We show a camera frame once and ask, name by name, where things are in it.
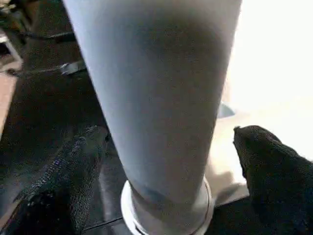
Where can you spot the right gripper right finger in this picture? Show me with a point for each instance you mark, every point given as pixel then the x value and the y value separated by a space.
pixel 279 181

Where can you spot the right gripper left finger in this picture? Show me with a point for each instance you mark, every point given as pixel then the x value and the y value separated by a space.
pixel 54 191

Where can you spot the white plastic table leg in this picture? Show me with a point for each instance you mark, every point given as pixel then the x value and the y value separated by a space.
pixel 156 98

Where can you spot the black work mat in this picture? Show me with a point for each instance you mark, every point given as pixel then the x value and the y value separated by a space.
pixel 44 107

